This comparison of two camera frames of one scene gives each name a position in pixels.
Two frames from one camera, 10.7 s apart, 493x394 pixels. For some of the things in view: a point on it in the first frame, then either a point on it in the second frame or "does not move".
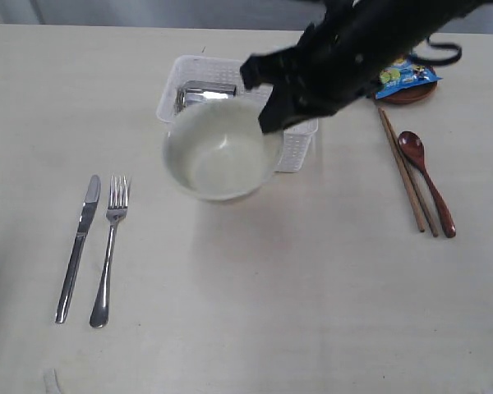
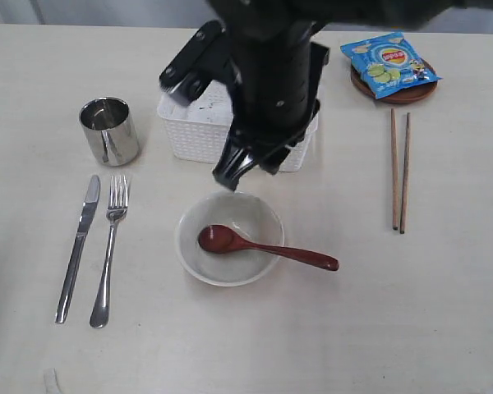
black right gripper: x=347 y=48 -> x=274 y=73
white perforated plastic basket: x=297 y=138 -> x=201 y=130
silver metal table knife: x=90 y=203 does not move
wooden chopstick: x=410 y=174 -> x=395 y=225
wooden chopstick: x=400 y=167 -> x=404 y=175
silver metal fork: x=117 y=208 does not move
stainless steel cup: x=193 y=91 -> x=111 y=127
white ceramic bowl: x=218 y=150 -> x=249 y=213
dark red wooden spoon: x=412 y=148 -> x=218 y=239
